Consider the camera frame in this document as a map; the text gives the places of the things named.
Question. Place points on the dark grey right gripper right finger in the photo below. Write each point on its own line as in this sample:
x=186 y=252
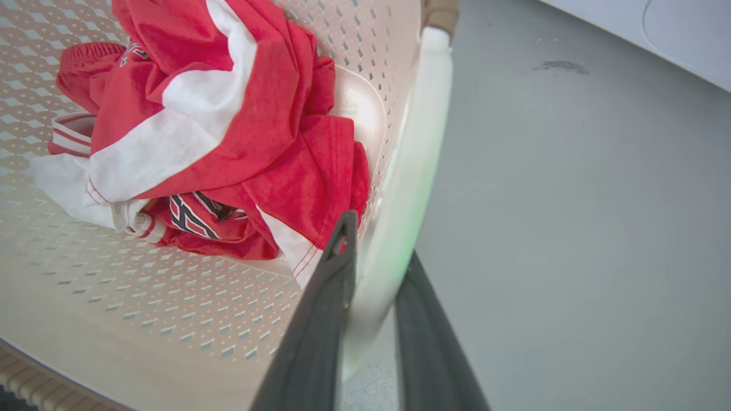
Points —
x=428 y=354

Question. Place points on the beige perforated plastic laundry basket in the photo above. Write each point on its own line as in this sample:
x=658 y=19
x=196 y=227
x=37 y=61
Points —
x=171 y=319

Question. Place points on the red and white jersey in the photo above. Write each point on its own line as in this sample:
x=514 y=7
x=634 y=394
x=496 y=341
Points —
x=228 y=131

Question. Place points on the white washing machine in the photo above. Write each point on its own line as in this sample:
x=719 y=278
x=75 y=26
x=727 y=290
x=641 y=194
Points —
x=657 y=28

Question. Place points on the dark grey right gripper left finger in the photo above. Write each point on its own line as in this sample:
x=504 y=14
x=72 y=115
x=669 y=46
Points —
x=317 y=331

